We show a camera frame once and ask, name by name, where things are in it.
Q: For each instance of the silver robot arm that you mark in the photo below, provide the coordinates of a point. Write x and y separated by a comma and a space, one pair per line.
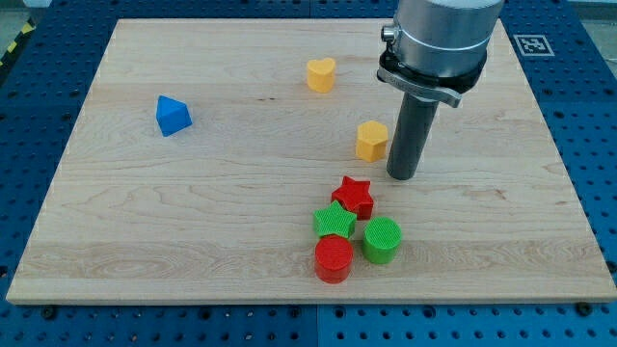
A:
436, 49

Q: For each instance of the yellow hexagon block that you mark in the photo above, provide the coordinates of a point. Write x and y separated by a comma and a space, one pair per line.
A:
372, 139

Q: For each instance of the yellow heart block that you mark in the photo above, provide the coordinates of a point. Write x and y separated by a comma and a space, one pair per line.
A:
321, 75

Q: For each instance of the red star block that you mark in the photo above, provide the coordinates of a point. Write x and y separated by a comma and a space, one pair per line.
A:
354, 196

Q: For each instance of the green star block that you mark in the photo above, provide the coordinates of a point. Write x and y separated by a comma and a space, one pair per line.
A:
334, 220

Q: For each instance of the red cylinder block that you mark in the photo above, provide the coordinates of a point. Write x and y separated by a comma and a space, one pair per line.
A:
333, 258

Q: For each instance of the light wooden board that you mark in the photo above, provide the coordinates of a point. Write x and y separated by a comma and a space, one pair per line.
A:
221, 212

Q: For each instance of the green cylinder block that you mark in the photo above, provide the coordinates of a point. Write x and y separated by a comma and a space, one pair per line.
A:
381, 239

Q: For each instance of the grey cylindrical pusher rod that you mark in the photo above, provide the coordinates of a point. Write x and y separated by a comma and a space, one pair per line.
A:
411, 132

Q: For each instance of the blue triangular block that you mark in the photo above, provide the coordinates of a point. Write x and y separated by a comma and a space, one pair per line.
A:
172, 115

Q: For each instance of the white fiducial marker tag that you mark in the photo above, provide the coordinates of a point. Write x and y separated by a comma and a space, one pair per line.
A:
533, 45

